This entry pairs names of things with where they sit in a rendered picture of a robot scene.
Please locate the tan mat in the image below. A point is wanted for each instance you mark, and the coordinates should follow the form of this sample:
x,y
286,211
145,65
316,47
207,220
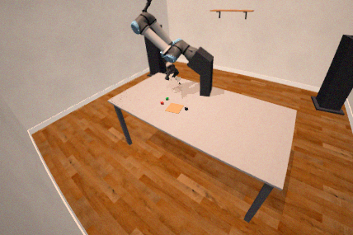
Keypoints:
x,y
174,108

